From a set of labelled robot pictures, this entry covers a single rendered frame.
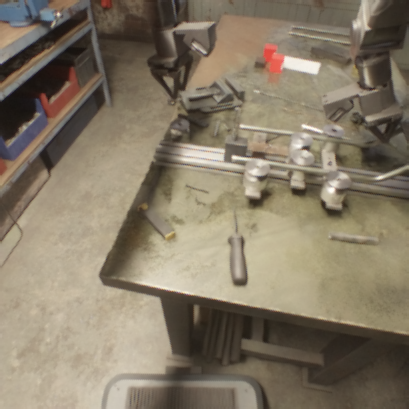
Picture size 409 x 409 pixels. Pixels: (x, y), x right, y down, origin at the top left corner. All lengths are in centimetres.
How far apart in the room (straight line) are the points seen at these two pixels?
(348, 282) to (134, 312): 108
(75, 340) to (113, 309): 20
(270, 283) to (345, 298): 13
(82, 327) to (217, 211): 104
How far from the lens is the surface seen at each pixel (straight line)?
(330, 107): 70
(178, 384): 113
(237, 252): 56
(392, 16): 61
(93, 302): 157
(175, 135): 80
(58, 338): 156
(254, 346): 123
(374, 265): 67
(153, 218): 62
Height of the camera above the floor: 138
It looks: 49 degrees down
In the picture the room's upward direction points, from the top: 2 degrees clockwise
